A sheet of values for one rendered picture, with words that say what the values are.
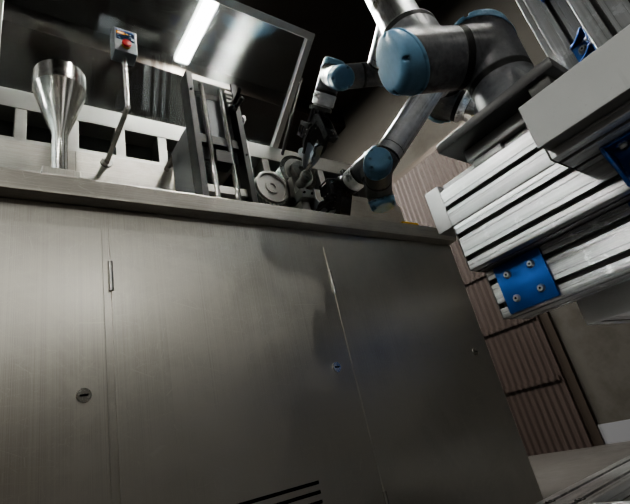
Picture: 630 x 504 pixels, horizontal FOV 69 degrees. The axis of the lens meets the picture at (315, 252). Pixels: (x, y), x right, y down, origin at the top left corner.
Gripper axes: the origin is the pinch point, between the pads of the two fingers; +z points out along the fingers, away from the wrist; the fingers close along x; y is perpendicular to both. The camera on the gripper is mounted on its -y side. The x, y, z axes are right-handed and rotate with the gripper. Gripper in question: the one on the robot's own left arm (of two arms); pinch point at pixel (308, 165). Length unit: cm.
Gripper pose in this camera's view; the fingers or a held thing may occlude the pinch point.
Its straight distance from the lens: 161.0
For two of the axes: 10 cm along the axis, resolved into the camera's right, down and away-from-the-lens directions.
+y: -5.2, -4.0, 7.6
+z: -2.8, 9.1, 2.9
